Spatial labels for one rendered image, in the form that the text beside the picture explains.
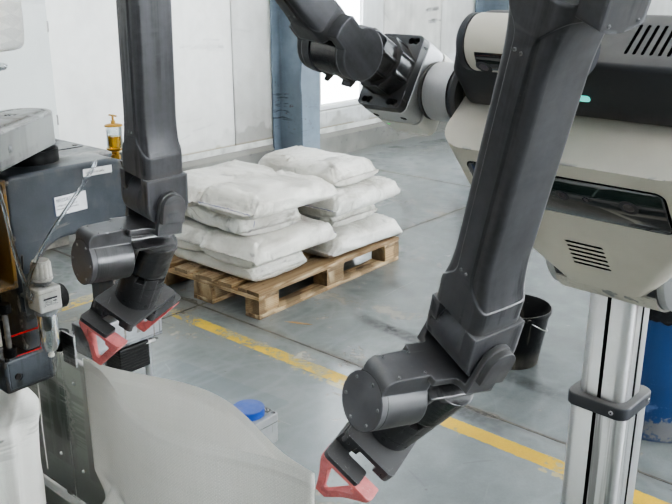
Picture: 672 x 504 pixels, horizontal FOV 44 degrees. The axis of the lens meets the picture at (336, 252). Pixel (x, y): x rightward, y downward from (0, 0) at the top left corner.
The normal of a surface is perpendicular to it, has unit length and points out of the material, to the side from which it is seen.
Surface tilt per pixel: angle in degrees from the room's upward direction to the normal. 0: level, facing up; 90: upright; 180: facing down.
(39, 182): 90
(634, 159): 40
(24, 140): 90
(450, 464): 0
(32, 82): 90
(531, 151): 113
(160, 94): 96
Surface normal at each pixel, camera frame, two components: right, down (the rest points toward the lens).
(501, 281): 0.46, 0.52
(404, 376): 0.32, -0.80
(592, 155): -0.45, -0.58
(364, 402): -0.78, 0.00
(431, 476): 0.00, -0.95
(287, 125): -0.65, 0.24
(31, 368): 0.76, 0.21
